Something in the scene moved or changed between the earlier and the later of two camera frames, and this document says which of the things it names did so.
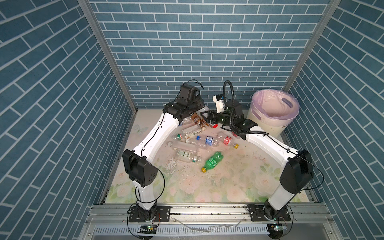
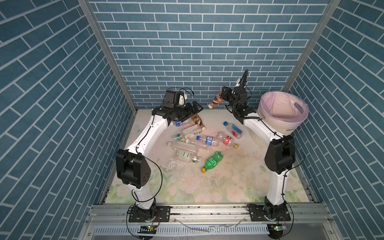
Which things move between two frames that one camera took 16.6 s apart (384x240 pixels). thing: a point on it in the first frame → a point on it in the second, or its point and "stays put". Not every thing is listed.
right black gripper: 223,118 → 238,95
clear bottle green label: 184,155 stays put
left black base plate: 162,215 stays put
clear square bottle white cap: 184,146 stays put
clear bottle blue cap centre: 209,140 stays put
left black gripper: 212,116 → 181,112
